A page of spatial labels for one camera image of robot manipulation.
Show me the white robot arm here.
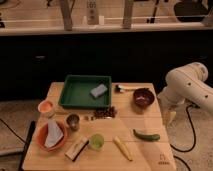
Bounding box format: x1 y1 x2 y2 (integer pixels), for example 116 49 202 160
157 62 213 125

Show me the green plastic cup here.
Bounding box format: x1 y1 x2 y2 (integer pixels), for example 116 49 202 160
89 134 104 150

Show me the metal cup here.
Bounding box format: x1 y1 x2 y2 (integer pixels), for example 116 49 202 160
66 114 80 131

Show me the small orange cup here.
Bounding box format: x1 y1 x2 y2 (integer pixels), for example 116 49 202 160
38 100 54 118

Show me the dark red bowl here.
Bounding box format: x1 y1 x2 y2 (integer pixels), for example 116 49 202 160
133 88 155 109

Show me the bunch of dark grapes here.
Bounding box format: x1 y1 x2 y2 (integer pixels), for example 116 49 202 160
91 106 117 120

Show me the grey sponge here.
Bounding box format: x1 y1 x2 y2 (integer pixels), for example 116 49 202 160
90 84 108 98

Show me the green plastic tray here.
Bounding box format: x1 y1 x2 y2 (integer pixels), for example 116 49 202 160
58 75 111 109

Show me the wooden block eraser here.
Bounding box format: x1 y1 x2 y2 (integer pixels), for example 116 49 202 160
65 137 89 161

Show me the white folded cloth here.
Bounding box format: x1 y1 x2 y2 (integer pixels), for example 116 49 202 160
45 119 63 148

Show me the orange bowl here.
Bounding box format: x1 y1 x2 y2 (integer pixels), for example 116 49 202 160
36 121 68 151

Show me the black cable right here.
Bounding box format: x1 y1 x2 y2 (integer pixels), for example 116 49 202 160
169 105 198 171

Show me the small brush with handle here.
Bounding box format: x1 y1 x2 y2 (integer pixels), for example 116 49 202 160
115 84 140 93

